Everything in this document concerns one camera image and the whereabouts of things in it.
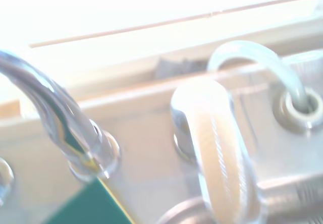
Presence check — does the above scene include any stainless steel double sink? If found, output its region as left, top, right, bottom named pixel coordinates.
left=0, top=82, right=323, bottom=224

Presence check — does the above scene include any chrome gooseneck faucet spout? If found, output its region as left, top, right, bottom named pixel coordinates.
left=0, top=49, right=121, bottom=182

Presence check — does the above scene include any chrome faucet lever handle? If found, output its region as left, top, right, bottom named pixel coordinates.
left=170, top=79, right=265, bottom=224

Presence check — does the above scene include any green and yellow sponge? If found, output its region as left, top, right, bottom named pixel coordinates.
left=44, top=177, right=136, bottom=224

